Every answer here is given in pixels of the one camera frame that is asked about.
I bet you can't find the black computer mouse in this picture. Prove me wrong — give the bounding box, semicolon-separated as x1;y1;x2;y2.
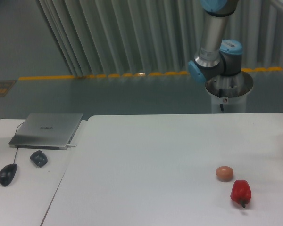
0;163;18;186

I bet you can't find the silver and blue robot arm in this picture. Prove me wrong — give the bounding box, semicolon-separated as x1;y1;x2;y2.
187;0;283;83

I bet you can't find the red bell pepper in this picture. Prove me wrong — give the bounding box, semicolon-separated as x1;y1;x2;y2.
230;180;252;208

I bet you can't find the grey pleated curtain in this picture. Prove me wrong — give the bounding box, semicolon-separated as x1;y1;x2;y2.
37;0;283;77

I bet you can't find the silver closed laptop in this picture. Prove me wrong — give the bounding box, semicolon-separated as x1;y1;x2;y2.
9;113;83;150

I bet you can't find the brown egg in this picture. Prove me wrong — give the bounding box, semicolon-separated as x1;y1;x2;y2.
216;166;234;181

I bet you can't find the small black gadget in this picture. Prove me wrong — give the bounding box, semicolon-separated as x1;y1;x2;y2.
30;150;48;168

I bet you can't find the black pedestal cable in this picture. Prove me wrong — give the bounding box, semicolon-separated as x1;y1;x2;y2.
218;88;225;113

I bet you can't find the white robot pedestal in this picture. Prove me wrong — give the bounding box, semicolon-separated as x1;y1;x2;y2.
205;71;254;113

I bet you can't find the black mouse cable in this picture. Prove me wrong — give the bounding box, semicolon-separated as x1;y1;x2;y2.
13;121;26;165

